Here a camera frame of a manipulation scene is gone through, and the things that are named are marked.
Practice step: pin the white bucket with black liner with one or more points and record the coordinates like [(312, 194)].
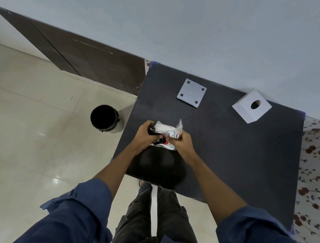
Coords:
[(105, 119)]

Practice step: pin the white plastic packet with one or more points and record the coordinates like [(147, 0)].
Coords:
[(166, 131)]

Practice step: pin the white block with round hole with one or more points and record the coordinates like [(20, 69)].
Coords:
[(246, 111)]

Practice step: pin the person's left fingers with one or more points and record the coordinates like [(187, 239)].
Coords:
[(153, 137)]

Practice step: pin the person's left hand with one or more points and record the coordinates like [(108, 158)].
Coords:
[(141, 136)]

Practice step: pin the dark brown door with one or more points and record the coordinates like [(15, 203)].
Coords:
[(87, 57)]

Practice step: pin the person's right forearm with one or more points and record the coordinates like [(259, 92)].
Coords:
[(212, 185)]

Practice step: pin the dark blue shirt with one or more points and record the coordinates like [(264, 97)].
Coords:
[(75, 212)]

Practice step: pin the person's right hand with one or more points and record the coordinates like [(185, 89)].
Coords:
[(186, 146)]

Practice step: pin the black trousers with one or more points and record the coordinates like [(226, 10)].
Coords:
[(140, 215)]

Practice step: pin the person's left forearm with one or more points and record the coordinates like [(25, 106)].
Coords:
[(117, 165)]

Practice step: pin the person's right fingers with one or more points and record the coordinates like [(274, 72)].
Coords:
[(178, 142)]

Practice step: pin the white square plate with holes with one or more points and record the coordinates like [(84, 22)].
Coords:
[(192, 93)]

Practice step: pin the floral patterned cloth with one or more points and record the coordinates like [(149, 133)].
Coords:
[(308, 175)]

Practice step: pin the blue tape corner strip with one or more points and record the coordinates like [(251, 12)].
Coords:
[(291, 230), (302, 114), (153, 63)]

